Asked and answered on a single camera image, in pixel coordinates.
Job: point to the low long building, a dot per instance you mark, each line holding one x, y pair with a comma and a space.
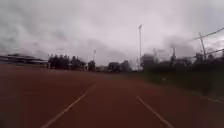
20, 60

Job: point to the tall light pole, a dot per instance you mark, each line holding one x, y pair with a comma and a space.
140, 46

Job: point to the white painted lane line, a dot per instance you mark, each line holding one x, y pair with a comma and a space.
211, 99
154, 112
68, 107

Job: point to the grass strip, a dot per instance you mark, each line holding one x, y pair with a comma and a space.
180, 80

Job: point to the utility pole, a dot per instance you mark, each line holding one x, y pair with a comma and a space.
202, 46

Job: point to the red running track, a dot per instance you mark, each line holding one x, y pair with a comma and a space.
110, 106

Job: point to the row of dark trees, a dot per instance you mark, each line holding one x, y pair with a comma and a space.
60, 62

